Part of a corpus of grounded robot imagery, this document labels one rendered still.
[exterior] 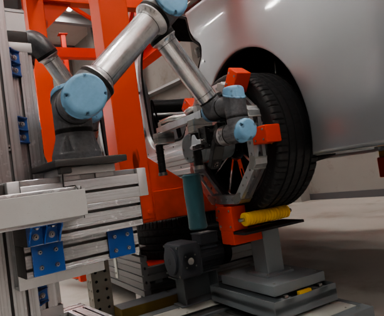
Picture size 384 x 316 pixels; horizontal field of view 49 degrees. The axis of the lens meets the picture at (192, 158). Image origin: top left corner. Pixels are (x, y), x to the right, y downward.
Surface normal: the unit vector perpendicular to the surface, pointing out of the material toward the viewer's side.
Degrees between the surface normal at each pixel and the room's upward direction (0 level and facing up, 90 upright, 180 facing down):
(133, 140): 90
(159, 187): 90
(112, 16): 90
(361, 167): 90
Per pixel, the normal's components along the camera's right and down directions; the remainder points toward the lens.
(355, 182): -0.80, 0.08
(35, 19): 0.48, -0.11
